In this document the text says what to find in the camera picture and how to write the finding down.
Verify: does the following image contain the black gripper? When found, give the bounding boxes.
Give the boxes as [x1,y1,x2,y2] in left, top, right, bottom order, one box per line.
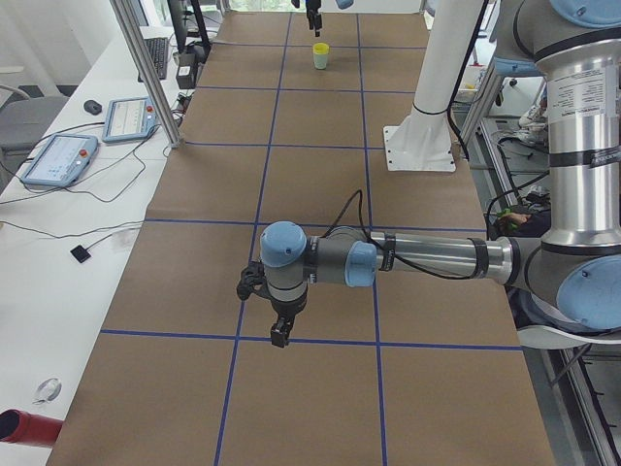
[270,295,307,348]
[305,0,322,37]

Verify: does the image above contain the yellow plastic cup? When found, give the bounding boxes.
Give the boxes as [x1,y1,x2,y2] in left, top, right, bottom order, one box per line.
[312,43,330,56]

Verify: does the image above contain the green plastic cup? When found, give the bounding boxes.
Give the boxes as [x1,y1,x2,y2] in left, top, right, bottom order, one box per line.
[313,53,329,70]

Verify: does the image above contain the black power box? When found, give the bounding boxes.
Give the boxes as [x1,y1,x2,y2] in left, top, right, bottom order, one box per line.
[176,53,198,89]

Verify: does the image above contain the black keyboard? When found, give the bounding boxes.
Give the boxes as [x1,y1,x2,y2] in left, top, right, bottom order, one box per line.
[144,37,169,81]

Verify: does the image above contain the far blue teach pendant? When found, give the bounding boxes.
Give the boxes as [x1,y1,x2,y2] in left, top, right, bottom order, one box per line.
[102,97,158,144]

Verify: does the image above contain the blue teach pendant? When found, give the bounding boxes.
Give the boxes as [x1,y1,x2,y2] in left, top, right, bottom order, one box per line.
[102,97,158,144]
[20,134,99,187]

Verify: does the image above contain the small black square pad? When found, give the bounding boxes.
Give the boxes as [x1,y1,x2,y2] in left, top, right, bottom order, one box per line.
[70,245,91,263]

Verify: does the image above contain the clear tape roll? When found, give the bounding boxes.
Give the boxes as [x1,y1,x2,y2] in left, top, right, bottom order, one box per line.
[32,378,62,405]

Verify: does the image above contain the black computer mouse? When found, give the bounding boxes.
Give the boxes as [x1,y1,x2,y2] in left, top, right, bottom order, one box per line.
[83,99,103,116]

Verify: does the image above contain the green scissors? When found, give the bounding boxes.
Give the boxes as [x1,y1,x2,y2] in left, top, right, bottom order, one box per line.
[495,209,512,219]

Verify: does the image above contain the seated person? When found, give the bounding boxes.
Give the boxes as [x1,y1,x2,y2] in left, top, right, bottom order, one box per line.
[494,211,551,238]

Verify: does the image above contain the near blue teach pendant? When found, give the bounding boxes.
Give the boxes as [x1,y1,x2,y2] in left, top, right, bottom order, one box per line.
[20,134,99,187]

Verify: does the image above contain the red cylinder bottle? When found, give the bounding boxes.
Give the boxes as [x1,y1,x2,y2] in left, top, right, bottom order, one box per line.
[1,409,63,448]

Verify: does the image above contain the grey office chair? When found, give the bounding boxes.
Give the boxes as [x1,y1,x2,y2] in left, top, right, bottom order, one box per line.
[1,84,69,154]

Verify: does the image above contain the aluminium frame post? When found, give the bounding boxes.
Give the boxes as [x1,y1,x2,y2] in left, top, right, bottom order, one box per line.
[110,0,181,149]

